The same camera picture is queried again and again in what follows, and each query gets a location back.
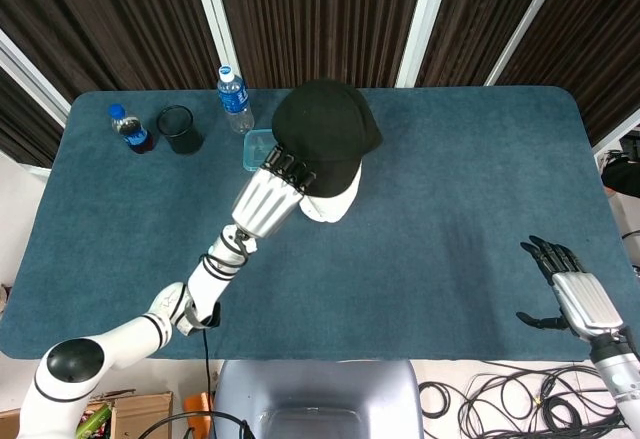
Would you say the black bag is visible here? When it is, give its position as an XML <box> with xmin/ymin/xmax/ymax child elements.
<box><xmin>599</xmin><ymin>131</ymin><xmax>640</xmax><ymax>195</ymax></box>

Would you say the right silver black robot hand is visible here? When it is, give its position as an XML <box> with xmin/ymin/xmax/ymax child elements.
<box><xmin>515</xmin><ymin>235</ymin><xmax>625</xmax><ymax>344</ymax></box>

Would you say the black baseball cap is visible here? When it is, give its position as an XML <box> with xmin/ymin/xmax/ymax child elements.
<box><xmin>271</xmin><ymin>78</ymin><xmax>384</xmax><ymax>199</ymax></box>

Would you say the grey robot torso base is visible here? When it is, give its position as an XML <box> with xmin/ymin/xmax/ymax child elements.
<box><xmin>213</xmin><ymin>358</ymin><xmax>425</xmax><ymax>439</ymax></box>

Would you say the clear blue plastic container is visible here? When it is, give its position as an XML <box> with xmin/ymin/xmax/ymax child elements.
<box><xmin>243</xmin><ymin>128</ymin><xmax>277</xmax><ymax>174</ymax></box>

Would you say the blue table cloth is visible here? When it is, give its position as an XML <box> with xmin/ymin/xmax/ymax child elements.
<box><xmin>0</xmin><ymin>86</ymin><xmax>640</xmax><ymax>363</ymax></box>

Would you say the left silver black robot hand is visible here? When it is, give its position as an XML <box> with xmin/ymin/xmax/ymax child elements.
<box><xmin>231</xmin><ymin>144</ymin><xmax>317</xmax><ymax>239</ymax></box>

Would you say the black cable bundle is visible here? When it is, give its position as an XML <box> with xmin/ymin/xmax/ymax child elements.
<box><xmin>417</xmin><ymin>364</ymin><xmax>631</xmax><ymax>439</ymax></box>

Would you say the brown cardboard box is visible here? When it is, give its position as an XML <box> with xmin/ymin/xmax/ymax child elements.
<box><xmin>74</xmin><ymin>389</ymin><xmax>175</xmax><ymax>439</ymax></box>

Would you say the black mesh pen cup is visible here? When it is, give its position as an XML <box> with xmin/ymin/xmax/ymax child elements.
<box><xmin>156</xmin><ymin>104</ymin><xmax>205</xmax><ymax>155</ymax></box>

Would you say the dark cola bottle blue cap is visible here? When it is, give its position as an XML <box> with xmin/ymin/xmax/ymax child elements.
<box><xmin>108</xmin><ymin>103</ymin><xmax>155</xmax><ymax>155</ymax></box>

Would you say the white mannequin head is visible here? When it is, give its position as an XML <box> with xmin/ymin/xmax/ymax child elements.
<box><xmin>299</xmin><ymin>164</ymin><xmax>364</xmax><ymax>224</ymax></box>

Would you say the orange plastic bag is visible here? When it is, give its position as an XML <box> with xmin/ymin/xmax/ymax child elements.
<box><xmin>182</xmin><ymin>392</ymin><xmax>216</xmax><ymax>433</ymax></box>

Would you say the clear water bottle blue label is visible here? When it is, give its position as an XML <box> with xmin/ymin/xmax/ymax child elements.
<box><xmin>217</xmin><ymin>65</ymin><xmax>256</xmax><ymax>135</ymax></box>

